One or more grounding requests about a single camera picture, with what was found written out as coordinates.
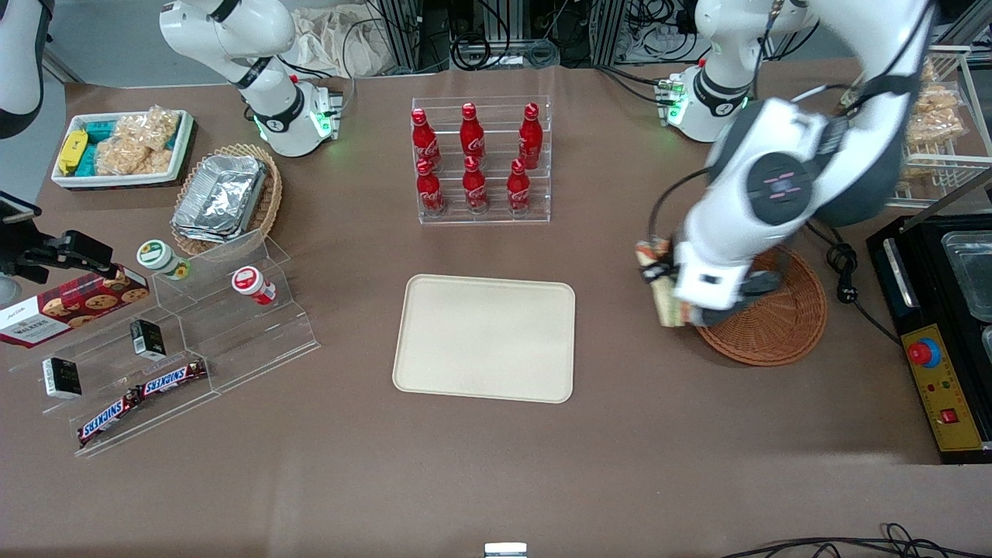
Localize triangular sandwich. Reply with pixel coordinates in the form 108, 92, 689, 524
635, 236, 693, 329

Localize round brown wicker basket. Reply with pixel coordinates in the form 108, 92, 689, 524
694, 246, 828, 367

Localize aluminium foil tray stack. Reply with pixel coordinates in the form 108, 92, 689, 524
170, 153, 270, 244

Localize beige plastic tray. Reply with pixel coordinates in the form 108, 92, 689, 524
391, 273, 577, 405

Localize oval light wicker basket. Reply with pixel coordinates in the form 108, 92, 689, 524
169, 142, 285, 260

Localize red cookie box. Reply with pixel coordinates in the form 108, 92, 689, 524
0, 265, 151, 350

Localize green lid white cup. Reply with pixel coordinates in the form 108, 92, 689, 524
136, 239, 192, 282

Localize white rectangular snack box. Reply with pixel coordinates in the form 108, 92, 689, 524
50, 108, 197, 192

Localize yellow snack packet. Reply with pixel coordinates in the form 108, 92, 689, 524
57, 128, 90, 177

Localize clear bag rice crackers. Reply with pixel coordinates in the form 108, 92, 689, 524
115, 105, 182, 153
94, 136, 174, 177

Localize small black box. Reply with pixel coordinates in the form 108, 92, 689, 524
129, 318, 167, 362
41, 356, 83, 401

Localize snickers chocolate bar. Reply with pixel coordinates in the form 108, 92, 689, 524
136, 358, 209, 399
77, 389, 143, 447

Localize red cola bottle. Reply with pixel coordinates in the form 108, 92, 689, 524
415, 157, 447, 217
517, 102, 544, 171
506, 158, 533, 215
410, 107, 443, 172
460, 102, 487, 166
462, 155, 491, 215

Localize red lid white cup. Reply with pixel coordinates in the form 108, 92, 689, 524
231, 265, 277, 306

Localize clear acrylic bottle rack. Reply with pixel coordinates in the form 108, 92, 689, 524
410, 95, 553, 226

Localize clear acrylic stepped stand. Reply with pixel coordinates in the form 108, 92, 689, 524
5, 227, 322, 460

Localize black control box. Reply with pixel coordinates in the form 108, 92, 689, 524
866, 212, 992, 467

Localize red emergency stop button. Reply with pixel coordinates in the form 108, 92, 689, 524
907, 337, 942, 370

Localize clear plastic container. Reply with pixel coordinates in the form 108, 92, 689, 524
941, 229, 992, 324

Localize yellow control panel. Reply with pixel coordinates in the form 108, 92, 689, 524
901, 323, 987, 454

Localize cream cloth bag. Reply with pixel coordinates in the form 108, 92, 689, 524
290, 5, 389, 79

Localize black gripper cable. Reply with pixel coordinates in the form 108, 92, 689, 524
647, 166, 722, 250

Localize aluminium profile frame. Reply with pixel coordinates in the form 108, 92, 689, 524
591, 0, 630, 67
378, 0, 452, 75

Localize white wire rack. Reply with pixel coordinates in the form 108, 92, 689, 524
848, 46, 992, 211

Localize black floor cables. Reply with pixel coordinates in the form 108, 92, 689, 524
719, 522, 992, 558

